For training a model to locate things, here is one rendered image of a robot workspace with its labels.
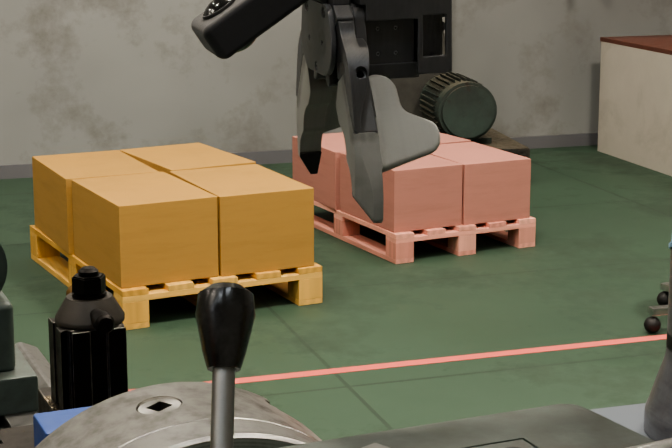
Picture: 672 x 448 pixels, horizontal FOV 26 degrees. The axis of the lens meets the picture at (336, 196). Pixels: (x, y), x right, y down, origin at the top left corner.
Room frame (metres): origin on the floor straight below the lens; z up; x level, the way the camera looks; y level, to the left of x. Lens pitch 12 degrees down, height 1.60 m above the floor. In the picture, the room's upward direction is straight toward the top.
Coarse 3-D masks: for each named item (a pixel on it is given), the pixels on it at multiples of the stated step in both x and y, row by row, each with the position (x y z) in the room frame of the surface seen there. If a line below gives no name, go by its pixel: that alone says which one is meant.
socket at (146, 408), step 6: (150, 402) 1.03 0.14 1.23; (156, 402) 1.03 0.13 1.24; (162, 402) 1.03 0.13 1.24; (168, 402) 1.03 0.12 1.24; (174, 402) 1.02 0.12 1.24; (180, 402) 1.02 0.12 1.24; (138, 408) 1.02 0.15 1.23; (144, 408) 1.02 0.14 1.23; (150, 408) 1.02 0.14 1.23; (156, 408) 1.03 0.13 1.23; (162, 408) 1.03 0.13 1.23; (168, 408) 1.01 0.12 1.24; (174, 408) 1.01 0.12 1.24
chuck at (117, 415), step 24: (168, 384) 1.06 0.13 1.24; (192, 384) 1.07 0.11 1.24; (96, 408) 1.04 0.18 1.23; (120, 408) 1.02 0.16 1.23; (192, 408) 1.01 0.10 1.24; (240, 408) 1.02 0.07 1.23; (264, 408) 1.05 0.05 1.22; (72, 432) 1.01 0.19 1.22; (96, 432) 1.00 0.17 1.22; (120, 432) 0.98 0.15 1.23; (144, 432) 0.97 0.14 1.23; (312, 432) 1.07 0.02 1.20
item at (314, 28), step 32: (320, 0) 0.92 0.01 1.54; (352, 0) 0.93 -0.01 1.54; (384, 0) 0.92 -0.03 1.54; (416, 0) 0.92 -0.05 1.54; (448, 0) 0.93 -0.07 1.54; (320, 32) 0.93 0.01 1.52; (384, 32) 0.93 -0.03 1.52; (416, 32) 0.94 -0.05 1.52; (448, 32) 0.93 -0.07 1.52; (320, 64) 0.93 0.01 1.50; (384, 64) 0.93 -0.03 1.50; (416, 64) 0.94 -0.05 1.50; (448, 64) 0.93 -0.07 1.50
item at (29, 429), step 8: (0, 432) 1.66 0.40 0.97; (8, 432) 1.66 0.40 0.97; (16, 432) 1.66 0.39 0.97; (24, 432) 1.66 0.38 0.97; (32, 432) 1.66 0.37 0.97; (0, 440) 1.64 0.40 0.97; (8, 440) 1.64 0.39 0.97; (16, 440) 1.64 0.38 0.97; (24, 440) 1.64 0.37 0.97; (32, 440) 1.64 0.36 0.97
